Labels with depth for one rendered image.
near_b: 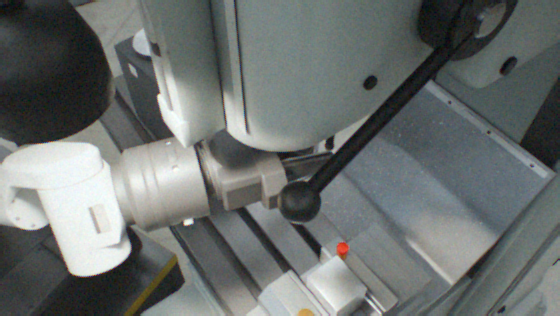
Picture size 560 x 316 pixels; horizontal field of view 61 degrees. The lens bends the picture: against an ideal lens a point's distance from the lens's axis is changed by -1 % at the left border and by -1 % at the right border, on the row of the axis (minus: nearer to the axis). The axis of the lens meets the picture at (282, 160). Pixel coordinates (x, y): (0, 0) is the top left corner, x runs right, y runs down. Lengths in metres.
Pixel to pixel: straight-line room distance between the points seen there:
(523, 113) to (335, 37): 0.54
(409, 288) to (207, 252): 0.33
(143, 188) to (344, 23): 0.26
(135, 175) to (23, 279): 0.86
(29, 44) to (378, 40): 0.20
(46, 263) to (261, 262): 0.64
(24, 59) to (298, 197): 0.18
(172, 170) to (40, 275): 0.86
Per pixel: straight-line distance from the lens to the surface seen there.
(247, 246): 0.82
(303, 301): 0.66
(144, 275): 1.42
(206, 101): 0.37
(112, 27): 2.96
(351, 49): 0.31
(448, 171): 0.88
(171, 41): 0.32
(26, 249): 1.37
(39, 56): 0.25
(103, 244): 0.50
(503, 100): 0.81
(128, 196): 0.47
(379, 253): 0.75
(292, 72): 0.31
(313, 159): 0.50
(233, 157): 0.49
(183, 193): 0.47
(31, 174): 0.49
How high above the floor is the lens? 1.64
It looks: 51 degrees down
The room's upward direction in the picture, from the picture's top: straight up
